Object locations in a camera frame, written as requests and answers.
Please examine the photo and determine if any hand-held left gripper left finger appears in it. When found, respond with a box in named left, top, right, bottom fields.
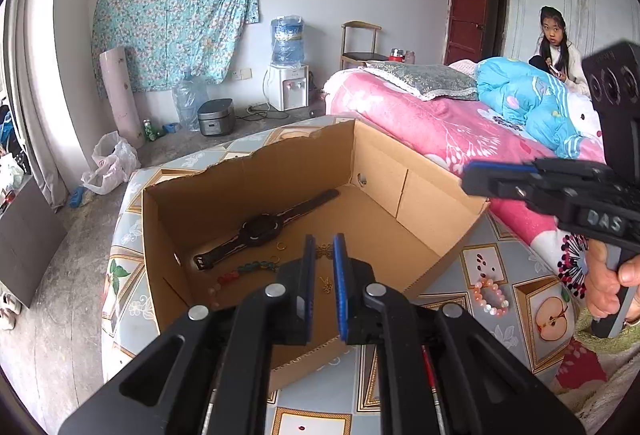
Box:
left=57, top=235, right=317, bottom=435

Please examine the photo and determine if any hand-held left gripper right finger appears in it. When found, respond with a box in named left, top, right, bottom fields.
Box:
left=332, top=233, right=586, bottom=435

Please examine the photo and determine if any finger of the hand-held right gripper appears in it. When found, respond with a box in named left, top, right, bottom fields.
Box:
left=462, top=158, right=621, bottom=190
left=461, top=176, right=566, bottom=216

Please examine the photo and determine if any teal and pink bead bracelet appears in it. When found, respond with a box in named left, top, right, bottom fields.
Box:
left=207, top=260, right=281, bottom=303

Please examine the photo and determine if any black round-face watch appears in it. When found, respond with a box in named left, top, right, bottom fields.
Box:
left=192, top=188, right=341, bottom=272

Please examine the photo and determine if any brown cardboard box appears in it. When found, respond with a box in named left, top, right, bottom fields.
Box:
left=141, top=119, right=491, bottom=393

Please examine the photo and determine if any person's right hand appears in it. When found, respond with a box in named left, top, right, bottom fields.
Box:
left=584, top=242, right=640, bottom=323

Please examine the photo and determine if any blue quilt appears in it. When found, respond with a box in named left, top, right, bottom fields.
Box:
left=475, top=56, right=608, bottom=159

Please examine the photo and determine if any pink floral blanket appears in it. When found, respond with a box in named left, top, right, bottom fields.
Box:
left=322, top=60, right=640, bottom=316

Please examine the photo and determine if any fruit printed tablecloth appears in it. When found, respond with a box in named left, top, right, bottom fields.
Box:
left=100, top=115, right=583, bottom=435

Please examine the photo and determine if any grey lace pillow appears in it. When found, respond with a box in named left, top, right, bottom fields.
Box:
left=362, top=61, right=481, bottom=102

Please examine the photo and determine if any dark red door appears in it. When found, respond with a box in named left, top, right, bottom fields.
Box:
left=444, top=0, right=492, bottom=66

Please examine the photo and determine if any wooden chair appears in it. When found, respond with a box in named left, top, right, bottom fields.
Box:
left=341, top=21, right=391, bottom=70

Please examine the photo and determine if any grey rice cooker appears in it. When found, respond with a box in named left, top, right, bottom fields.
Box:
left=196, top=98, right=236, bottom=137

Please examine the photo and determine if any white water dispenser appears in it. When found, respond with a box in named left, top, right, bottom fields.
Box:
left=265, top=63, right=309, bottom=112

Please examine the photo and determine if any empty clear water jug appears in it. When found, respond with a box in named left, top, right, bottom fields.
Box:
left=172, top=71, right=210, bottom=133

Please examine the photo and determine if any white plastic bag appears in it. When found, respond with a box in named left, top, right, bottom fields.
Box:
left=81, top=131, right=142, bottom=196

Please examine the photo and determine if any blue water bottle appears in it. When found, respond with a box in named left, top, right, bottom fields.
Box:
left=270, top=15, right=307, bottom=66

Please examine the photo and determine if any pink rolled mat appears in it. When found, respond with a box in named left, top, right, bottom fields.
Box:
left=98, top=46, right=146, bottom=149

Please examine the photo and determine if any grey board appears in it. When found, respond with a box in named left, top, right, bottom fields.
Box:
left=0, top=175, right=68, bottom=308

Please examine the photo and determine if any pile of clothes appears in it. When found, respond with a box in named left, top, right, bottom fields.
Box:
left=0, top=105, right=31, bottom=216

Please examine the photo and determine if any teal floral wall cloth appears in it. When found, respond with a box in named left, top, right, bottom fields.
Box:
left=91, top=0, right=261, bottom=98

